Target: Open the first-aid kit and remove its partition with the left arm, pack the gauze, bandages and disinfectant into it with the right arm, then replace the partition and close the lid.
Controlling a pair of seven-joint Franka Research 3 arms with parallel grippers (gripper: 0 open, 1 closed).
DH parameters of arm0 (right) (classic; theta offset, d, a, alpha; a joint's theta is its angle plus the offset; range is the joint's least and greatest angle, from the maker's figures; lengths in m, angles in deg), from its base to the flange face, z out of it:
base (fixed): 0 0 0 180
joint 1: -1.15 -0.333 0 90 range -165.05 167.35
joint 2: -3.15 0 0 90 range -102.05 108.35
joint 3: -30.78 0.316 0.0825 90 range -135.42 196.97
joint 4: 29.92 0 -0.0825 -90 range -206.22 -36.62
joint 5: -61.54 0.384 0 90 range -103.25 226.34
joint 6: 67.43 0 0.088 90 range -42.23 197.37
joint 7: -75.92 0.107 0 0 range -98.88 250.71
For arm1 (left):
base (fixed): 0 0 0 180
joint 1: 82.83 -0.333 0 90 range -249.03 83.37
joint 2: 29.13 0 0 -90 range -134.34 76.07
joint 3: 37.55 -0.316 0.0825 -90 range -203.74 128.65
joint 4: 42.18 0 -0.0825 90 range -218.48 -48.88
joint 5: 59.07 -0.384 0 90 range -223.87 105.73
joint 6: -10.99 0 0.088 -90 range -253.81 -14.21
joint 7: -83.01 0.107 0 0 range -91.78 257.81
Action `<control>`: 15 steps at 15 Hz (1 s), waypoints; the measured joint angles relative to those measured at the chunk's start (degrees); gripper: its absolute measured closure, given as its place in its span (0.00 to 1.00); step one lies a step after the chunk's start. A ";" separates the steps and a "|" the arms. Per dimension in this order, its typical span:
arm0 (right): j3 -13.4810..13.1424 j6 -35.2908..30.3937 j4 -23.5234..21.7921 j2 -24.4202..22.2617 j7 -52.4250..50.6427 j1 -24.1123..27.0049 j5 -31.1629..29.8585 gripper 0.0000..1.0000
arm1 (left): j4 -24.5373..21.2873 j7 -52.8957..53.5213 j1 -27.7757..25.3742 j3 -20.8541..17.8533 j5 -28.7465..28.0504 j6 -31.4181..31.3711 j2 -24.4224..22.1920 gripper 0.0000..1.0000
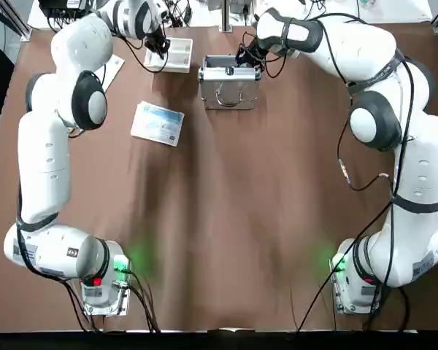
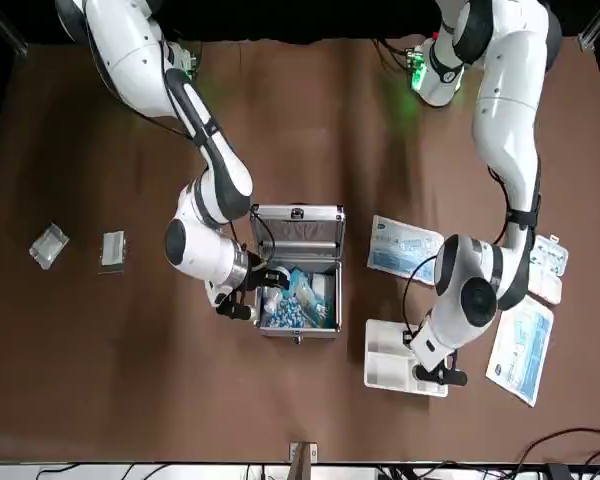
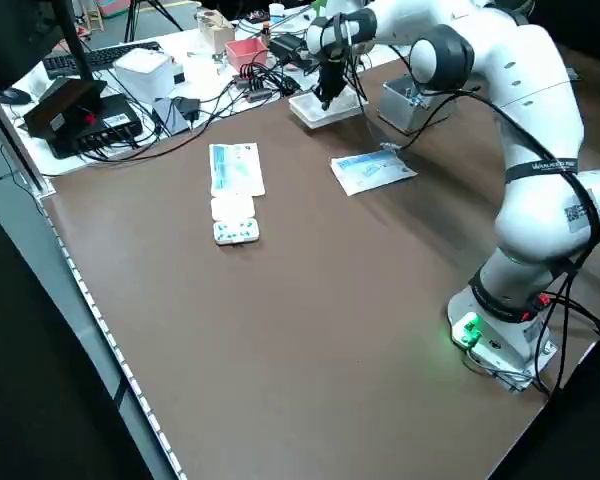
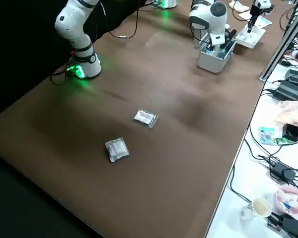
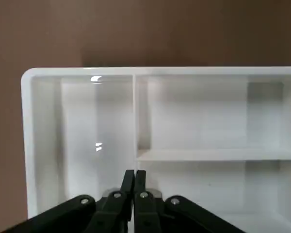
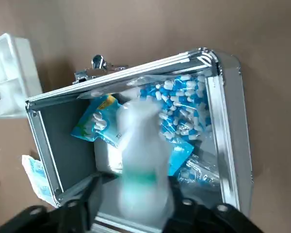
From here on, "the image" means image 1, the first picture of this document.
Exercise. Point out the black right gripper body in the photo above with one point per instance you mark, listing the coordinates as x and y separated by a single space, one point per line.
255 49

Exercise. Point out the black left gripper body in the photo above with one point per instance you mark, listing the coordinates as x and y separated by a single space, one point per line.
156 39

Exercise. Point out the white partition tray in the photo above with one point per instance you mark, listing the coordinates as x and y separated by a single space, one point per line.
179 54

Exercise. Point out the silver aluminium first-aid case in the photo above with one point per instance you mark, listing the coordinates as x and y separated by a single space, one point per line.
230 91

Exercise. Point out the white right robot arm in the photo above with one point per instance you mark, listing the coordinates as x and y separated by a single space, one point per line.
423 182

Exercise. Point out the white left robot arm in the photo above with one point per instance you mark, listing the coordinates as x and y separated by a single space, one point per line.
44 164

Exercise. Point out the blue white mask packet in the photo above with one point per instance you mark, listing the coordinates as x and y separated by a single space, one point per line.
157 124
113 69

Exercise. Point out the aluminium post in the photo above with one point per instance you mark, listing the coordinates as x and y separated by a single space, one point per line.
225 14

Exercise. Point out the black network switch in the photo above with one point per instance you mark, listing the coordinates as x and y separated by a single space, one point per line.
62 5

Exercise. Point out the aluminium frame profile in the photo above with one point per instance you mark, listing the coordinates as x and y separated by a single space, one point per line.
14 22

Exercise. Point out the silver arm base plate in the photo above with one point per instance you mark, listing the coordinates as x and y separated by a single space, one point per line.
102 304
341 299

